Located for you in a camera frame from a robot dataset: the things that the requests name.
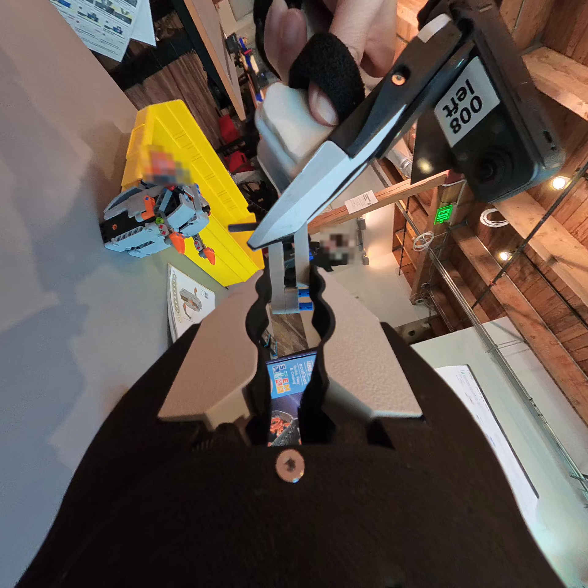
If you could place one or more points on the white paper label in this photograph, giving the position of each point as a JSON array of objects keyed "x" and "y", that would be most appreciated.
[{"x": 361, "y": 201}]

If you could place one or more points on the open instruction booklet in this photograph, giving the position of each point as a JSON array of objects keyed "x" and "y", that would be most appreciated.
[{"x": 188, "y": 298}]

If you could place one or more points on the small white leaflet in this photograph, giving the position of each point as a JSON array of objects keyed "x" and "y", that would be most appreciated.
[{"x": 105, "y": 23}]

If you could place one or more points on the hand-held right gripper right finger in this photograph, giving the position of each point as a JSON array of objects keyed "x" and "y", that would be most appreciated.
[{"x": 367, "y": 367}]

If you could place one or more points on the printed toy box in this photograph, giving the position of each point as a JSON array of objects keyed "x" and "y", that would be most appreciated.
[{"x": 289, "y": 390}]

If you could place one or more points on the green exit sign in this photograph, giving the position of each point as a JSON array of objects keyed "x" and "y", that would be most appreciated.
[{"x": 443, "y": 214}]

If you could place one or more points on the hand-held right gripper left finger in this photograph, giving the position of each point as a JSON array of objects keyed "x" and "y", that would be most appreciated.
[{"x": 211, "y": 367}]

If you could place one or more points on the dark grey axle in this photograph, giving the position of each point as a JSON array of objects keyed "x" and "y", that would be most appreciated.
[{"x": 242, "y": 227}]

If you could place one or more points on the grey angled beam blue pins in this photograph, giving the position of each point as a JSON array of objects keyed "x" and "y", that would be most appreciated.
[{"x": 302, "y": 262}]

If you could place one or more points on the person's left hand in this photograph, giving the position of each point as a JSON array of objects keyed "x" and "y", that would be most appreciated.
[{"x": 363, "y": 27}]

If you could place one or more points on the grey beam black pins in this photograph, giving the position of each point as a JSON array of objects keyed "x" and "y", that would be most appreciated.
[{"x": 277, "y": 275}]

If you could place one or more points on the white printed instruction sheet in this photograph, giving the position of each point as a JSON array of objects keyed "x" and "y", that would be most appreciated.
[{"x": 487, "y": 427}]

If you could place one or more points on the yellow storage bin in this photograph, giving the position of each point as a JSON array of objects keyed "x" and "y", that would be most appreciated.
[{"x": 216, "y": 183}]

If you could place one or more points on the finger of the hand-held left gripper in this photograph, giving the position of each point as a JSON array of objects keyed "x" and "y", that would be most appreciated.
[{"x": 312, "y": 183}]

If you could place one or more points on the grey brick robot model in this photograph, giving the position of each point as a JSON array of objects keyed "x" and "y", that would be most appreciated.
[{"x": 147, "y": 225}]

